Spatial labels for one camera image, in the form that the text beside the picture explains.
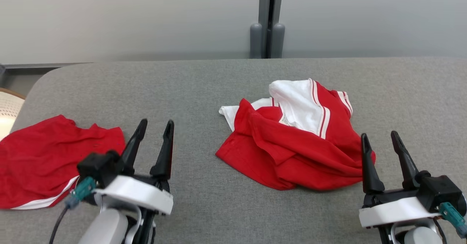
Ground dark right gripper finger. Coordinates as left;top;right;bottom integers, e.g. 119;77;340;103
391;131;420;190
361;133;386;195

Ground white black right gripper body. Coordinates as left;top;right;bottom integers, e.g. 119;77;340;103
359;187;442;229

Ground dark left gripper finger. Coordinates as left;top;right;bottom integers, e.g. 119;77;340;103
121;119;148;175
150;120;175;182

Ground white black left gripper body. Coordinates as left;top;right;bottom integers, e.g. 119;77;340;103
94;174;174;216

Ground red white basketball jersey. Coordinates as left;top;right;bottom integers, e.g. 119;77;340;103
216;78;376;191

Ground red shorts with white stripe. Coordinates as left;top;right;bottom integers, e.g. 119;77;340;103
0;115;126;210

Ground cream perforated laundry basket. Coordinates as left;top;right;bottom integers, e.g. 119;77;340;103
0;88;26;141

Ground teal left cable connector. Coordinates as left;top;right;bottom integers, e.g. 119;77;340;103
65;177;96;210

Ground teal cable connector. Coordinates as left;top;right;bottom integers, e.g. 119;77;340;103
65;177;96;210
437;202;467;238

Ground teal right cable connector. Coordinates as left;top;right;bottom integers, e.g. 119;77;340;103
437;202;467;238

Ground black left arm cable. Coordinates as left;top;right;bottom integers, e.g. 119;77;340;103
49;205;70;244

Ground grey partition base rail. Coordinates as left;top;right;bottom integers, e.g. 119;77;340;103
0;62;92;70

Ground grey partition post with feet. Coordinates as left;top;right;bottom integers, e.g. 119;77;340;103
250;0;285;59

